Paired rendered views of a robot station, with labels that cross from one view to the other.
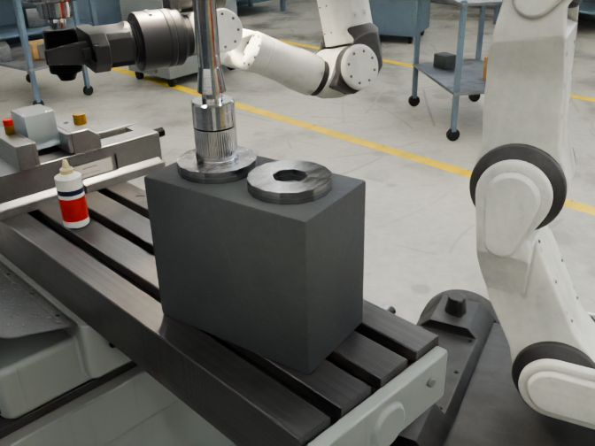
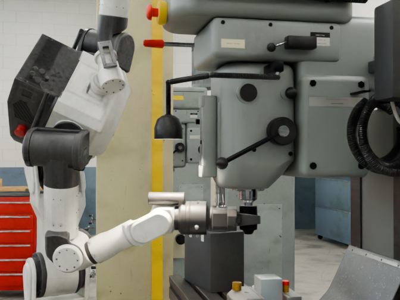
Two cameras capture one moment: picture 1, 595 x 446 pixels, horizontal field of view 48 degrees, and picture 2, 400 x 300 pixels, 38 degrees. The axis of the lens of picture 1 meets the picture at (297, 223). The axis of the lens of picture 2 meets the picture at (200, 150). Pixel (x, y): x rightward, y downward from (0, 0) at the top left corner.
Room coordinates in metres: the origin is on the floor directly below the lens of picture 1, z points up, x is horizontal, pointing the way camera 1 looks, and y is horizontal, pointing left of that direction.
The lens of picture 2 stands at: (2.36, 1.03, 1.39)
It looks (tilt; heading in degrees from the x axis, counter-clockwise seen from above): 1 degrees up; 212
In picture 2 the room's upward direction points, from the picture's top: straight up
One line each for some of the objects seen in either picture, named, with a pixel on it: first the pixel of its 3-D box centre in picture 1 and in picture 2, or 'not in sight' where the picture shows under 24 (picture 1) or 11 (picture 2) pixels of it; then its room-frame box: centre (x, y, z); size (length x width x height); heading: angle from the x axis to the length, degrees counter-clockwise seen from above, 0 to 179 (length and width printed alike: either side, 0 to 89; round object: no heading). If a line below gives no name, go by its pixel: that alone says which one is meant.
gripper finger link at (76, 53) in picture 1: (68, 56); not in sight; (0.96, 0.32, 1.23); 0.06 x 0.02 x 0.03; 119
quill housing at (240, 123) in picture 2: not in sight; (249, 127); (0.98, 0.34, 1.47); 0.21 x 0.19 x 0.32; 44
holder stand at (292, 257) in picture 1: (257, 246); (212, 254); (0.68, 0.05, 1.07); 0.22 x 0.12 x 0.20; 55
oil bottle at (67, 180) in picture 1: (71, 192); not in sight; (0.95, 0.35, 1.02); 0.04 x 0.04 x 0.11
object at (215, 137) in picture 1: (215, 134); not in sight; (0.70, 0.09, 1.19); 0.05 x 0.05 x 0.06
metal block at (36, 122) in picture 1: (35, 126); (268, 289); (1.10, 0.45, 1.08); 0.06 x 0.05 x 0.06; 42
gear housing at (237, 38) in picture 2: not in sight; (263, 48); (0.96, 0.37, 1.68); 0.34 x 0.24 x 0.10; 134
